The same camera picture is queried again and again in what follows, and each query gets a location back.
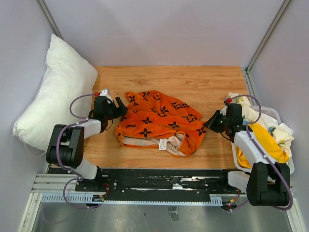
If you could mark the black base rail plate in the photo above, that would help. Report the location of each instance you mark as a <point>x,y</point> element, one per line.
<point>160,185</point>

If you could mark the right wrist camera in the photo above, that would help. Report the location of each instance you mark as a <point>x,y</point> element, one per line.
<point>225,108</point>

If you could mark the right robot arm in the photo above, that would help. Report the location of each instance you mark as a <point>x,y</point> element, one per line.
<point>268,181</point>

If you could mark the right aluminium frame post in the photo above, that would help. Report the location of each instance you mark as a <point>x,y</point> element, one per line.
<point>269,32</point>

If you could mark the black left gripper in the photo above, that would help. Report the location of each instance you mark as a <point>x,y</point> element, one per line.
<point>122,108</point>

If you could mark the aluminium frame post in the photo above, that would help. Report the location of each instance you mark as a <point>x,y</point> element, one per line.
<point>49,18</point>
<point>269,32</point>

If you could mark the left aluminium frame post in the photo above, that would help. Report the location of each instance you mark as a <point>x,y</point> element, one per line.
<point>49,18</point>

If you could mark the yellow cloth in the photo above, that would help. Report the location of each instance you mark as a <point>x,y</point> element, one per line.
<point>267,142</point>

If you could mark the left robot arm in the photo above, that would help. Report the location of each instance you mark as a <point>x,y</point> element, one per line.
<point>66,146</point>

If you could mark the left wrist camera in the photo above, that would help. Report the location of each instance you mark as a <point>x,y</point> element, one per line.
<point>105,92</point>

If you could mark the white pillow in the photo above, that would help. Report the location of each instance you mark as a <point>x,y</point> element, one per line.
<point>63,95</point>

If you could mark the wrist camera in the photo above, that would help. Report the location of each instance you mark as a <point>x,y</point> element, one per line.
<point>225,108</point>
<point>105,92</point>

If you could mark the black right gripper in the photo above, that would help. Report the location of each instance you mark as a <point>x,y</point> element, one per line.
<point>211,123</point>

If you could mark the white plastic laundry basket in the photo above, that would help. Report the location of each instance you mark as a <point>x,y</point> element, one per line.
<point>274,114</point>

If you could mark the white cartoon print cloth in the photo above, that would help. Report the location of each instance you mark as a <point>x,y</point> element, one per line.
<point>280,132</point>

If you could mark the orange patterned pillowcase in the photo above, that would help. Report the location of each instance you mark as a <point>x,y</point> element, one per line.
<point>157,120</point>

